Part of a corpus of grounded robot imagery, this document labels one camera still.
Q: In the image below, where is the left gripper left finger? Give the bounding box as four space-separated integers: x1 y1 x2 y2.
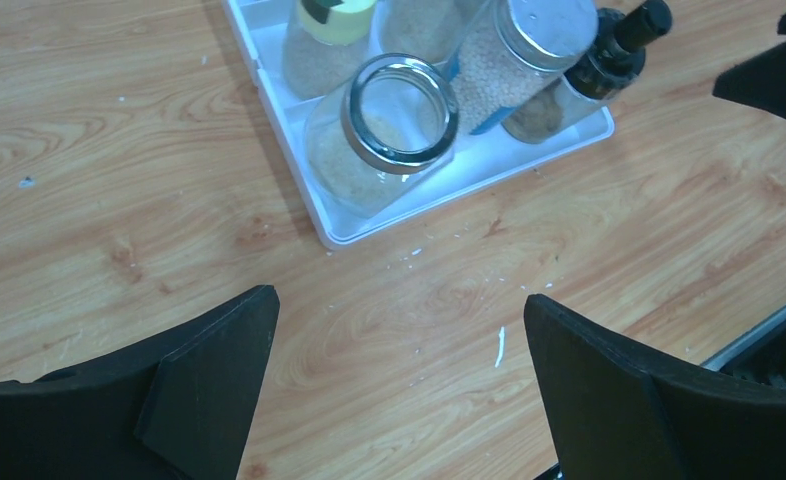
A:
0 285 280 479

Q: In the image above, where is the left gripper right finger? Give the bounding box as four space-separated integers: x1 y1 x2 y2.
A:
522 294 786 480

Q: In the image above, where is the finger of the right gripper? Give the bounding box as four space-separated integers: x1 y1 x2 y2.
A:
712 13 786 120

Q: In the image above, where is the black cap grinder bottle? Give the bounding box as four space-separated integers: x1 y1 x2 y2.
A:
501 1 673 144

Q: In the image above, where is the silver lid peppercorn bottle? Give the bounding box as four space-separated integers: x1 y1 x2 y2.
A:
446 0 598 136

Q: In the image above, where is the white divided tray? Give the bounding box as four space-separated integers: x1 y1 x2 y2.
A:
223 0 615 250

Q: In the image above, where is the round glass jar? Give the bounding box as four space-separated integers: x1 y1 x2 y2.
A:
303 53 459 218

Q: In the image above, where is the silver lid shaker jar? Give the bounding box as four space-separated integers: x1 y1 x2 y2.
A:
380 0 486 64

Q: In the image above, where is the yellow lid spice bottle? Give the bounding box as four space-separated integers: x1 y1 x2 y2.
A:
282 0 377 100

